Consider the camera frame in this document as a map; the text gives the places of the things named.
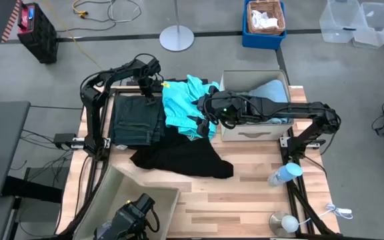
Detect blue plastic crate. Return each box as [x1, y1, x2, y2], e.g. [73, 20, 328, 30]
[241, 0, 287, 51]

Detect black crate with red device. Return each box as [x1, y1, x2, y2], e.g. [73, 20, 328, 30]
[16, 2, 59, 65]

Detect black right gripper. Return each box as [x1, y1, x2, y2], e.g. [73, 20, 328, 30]
[187, 85, 246, 139]

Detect light blue towel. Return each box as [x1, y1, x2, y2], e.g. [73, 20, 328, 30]
[237, 79, 291, 125]

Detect yellow floor cable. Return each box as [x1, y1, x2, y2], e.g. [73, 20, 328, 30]
[43, 0, 103, 71]

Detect turquoise shirt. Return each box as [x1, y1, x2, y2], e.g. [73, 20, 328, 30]
[161, 74, 221, 141]

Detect silver floor stand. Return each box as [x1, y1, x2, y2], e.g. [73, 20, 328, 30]
[159, 0, 195, 53]

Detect dark jeans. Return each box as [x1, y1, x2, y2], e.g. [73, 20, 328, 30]
[109, 93, 167, 148]

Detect black garment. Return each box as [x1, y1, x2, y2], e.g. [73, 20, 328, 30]
[129, 125, 235, 179]

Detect grey floor cable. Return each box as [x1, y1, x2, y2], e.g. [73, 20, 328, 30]
[106, 0, 143, 24]

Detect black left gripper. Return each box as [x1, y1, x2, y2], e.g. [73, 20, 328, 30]
[137, 71, 158, 107]

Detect light blue cylindrical bottle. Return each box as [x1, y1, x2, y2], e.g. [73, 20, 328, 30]
[267, 162, 304, 187]

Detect black aluminium table frame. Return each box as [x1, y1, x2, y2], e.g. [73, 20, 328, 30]
[78, 79, 341, 240]

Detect black power adapter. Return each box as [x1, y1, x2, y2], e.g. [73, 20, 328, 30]
[53, 133, 77, 150]

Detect white ball lamp silver base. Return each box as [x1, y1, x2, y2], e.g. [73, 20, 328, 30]
[269, 211, 300, 234]

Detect white crumpled cloth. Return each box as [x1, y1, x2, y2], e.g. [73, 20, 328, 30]
[251, 9, 279, 29]

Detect brown wicker basket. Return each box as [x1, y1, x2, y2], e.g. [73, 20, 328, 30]
[246, 0, 286, 36]

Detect beige fabric box with handle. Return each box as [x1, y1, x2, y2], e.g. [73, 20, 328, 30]
[218, 69, 295, 142]

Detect white cable with adapter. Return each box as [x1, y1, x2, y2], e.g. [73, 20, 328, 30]
[297, 202, 354, 227]

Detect black desk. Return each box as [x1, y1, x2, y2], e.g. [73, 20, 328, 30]
[0, 101, 31, 203]

